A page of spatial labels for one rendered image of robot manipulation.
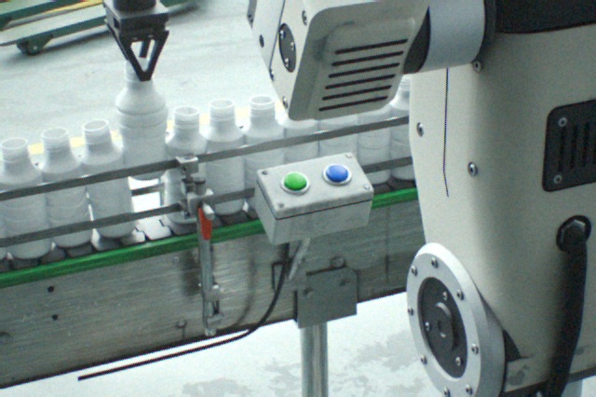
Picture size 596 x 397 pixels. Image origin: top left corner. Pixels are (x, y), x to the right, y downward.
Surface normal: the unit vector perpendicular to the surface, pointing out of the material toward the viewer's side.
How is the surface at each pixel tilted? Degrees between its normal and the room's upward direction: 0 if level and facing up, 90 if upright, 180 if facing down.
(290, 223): 110
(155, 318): 90
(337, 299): 90
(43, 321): 90
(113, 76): 0
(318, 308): 90
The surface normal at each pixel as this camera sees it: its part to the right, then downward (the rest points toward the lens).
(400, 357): -0.03, -0.89
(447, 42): 0.37, 0.57
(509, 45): -0.32, 0.44
